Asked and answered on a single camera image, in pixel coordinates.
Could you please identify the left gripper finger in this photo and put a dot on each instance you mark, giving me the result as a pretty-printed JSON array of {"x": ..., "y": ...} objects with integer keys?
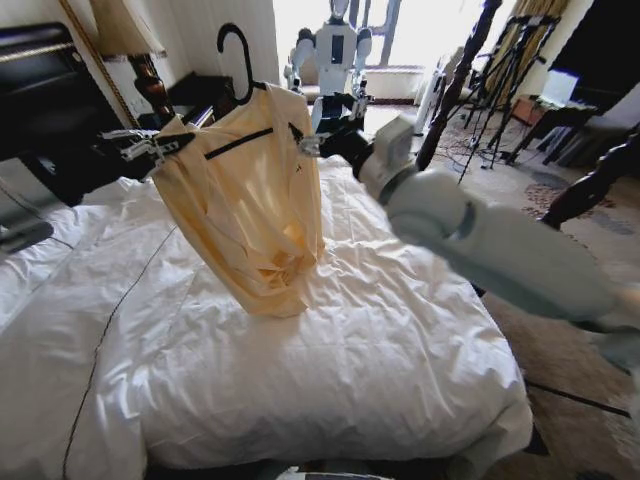
[
  {"x": 150, "y": 135},
  {"x": 150, "y": 151}
]

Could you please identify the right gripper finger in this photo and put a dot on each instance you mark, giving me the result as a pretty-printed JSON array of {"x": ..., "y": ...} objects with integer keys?
[
  {"x": 310, "y": 141},
  {"x": 309, "y": 151}
]

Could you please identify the pale yellow garment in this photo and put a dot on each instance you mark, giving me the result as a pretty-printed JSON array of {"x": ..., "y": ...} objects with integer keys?
[{"x": 240, "y": 225}]

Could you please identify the black plastic clothes hanger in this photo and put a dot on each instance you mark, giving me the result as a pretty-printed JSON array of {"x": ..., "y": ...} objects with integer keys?
[{"x": 245, "y": 60}]

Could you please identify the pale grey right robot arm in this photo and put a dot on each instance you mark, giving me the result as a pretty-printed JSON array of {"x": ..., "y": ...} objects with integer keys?
[{"x": 500, "y": 250}]

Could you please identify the white bed duvet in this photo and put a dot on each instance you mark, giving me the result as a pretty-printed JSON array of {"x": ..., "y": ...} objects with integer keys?
[{"x": 280, "y": 360}]

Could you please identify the brown wooden lamp base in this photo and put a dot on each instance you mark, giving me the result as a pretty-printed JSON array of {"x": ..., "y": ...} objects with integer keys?
[{"x": 150, "y": 85}]

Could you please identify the dark wooden nightstand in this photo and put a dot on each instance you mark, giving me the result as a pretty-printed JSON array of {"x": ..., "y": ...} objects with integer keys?
[{"x": 200, "y": 100}]

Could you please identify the white humanoid robot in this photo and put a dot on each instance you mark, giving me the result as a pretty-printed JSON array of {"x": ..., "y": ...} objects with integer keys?
[{"x": 332, "y": 55}]

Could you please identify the white tower appliance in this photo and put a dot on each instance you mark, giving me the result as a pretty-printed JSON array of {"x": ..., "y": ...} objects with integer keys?
[{"x": 430, "y": 100}]

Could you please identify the cream lamp shade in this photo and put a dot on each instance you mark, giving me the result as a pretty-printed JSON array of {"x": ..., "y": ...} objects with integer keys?
[{"x": 127, "y": 27}]

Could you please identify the dark twisted wooden bedpost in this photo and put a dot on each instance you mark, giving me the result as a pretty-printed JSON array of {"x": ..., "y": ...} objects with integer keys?
[
  {"x": 457, "y": 85},
  {"x": 590, "y": 185}
]

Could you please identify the dark grey flat bar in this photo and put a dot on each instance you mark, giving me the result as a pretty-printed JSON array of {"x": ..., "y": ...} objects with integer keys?
[{"x": 22, "y": 239}]

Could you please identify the black desk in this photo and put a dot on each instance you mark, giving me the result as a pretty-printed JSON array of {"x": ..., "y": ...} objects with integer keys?
[{"x": 565, "y": 125}]

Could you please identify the open laptop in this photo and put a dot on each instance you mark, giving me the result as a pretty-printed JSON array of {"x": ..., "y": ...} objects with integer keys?
[{"x": 559, "y": 86}]

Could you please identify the gold curtain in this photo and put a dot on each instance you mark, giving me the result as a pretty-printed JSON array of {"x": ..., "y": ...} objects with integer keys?
[{"x": 537, "y": 15}]

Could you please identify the patterned beige carpet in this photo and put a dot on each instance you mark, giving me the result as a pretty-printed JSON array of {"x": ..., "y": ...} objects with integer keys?
[{"x": 565, "y": 430}]

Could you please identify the black camera tripod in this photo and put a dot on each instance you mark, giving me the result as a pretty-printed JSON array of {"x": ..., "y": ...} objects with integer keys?
[{"x": 505, "y": 85}]

